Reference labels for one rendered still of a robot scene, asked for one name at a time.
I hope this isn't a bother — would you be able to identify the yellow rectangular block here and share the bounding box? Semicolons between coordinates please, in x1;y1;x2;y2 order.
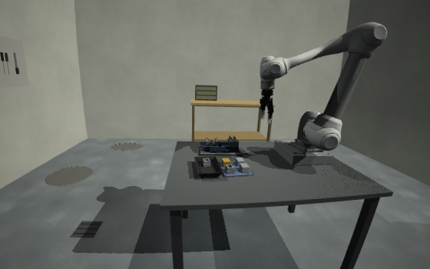
221;158;230;168

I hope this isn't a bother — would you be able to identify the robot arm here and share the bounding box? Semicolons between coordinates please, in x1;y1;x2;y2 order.
260;22;387;153

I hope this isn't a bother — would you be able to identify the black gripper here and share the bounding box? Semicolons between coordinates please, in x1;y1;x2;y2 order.
260;90;273;123

